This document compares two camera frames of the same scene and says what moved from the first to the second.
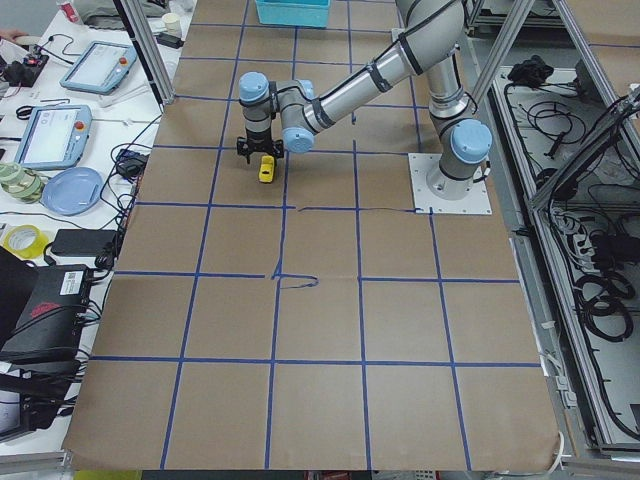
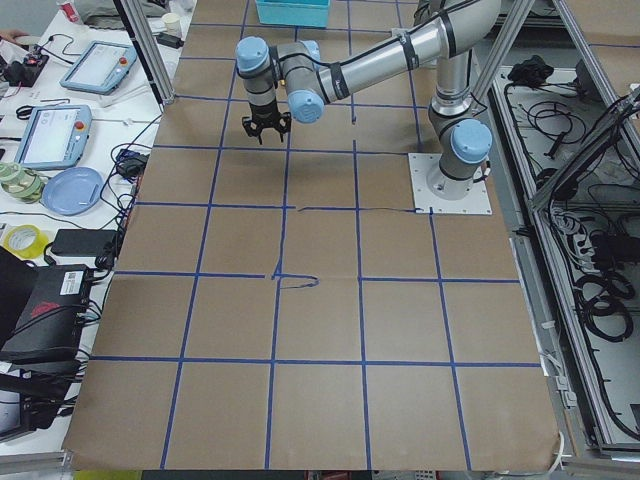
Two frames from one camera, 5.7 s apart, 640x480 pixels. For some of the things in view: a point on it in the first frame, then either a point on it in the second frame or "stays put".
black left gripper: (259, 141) → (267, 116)
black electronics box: (50, 329) stays put
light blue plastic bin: (300, 13) stays put
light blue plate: (73, 191) stays put
